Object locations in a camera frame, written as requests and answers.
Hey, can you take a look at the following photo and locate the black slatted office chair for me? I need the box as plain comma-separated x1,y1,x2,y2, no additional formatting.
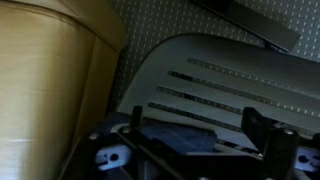
117,0,320,147

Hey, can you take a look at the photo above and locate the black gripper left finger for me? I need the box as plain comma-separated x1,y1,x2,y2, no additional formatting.
59,107,207,180

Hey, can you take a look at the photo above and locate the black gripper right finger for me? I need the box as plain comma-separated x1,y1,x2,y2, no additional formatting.
241,107,320,180

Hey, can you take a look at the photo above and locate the dark navy garment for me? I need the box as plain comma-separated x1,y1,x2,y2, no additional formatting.
94,112,217,154

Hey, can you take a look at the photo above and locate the brown leather armchair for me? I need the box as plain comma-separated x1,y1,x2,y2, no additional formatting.
0,0,126,180

